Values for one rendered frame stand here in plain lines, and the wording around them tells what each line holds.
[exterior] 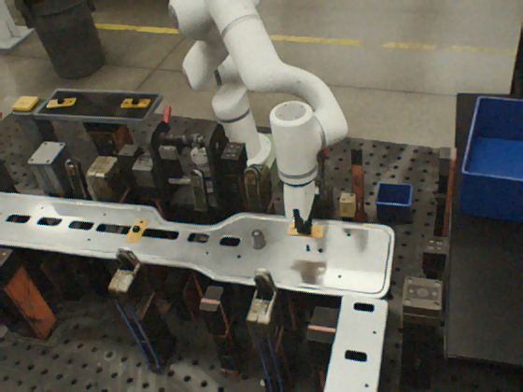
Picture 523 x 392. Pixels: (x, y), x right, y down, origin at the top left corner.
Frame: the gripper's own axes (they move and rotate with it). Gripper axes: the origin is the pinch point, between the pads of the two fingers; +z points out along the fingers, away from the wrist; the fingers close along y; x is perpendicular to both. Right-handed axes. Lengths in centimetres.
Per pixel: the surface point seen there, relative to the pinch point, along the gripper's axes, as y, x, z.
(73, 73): -223, -232, 105
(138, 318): 21.5, -38.4, 16.9
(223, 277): 11.2, -18.3, 9.9
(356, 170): -15.0, 9.9, -4.2
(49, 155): -15, -78, -1
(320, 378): 22.3, 6.2, 29.0
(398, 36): -287, -3, 109
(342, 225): -9.0, 7.0, 9.2
